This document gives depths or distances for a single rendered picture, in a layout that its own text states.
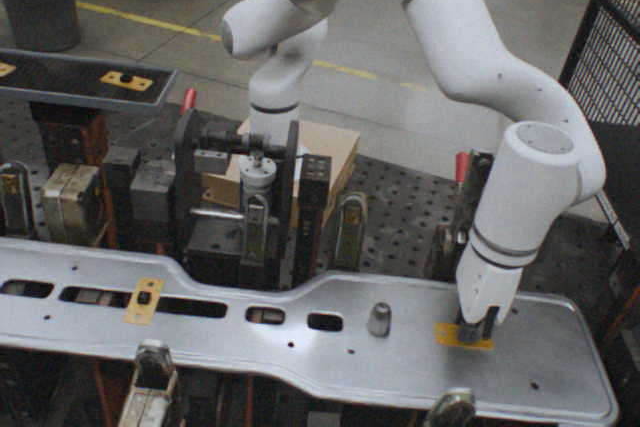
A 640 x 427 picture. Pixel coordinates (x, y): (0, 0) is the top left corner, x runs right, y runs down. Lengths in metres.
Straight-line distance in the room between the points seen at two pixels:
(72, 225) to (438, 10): 0.64
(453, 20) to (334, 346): 0.46
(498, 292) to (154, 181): 0.55
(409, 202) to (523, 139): 0.94
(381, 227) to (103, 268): 0.78
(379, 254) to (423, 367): 0.60
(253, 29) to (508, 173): 0.67
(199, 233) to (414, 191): 0.77
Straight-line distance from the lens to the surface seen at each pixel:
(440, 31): 0.69
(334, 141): 1.54
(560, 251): 1.58
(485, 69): 0.68
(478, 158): 0.85
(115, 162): 0.97
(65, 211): 0.96
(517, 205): 0.66
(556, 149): 0.64
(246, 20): 1.18
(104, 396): 0.99
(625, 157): 1.37
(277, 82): 1.28
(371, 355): 0.82
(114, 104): 0.99
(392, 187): 1.60
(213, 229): 1.02
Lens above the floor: 1.66
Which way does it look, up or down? 38 degrees down
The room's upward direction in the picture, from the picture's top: 7 degrees clockwise
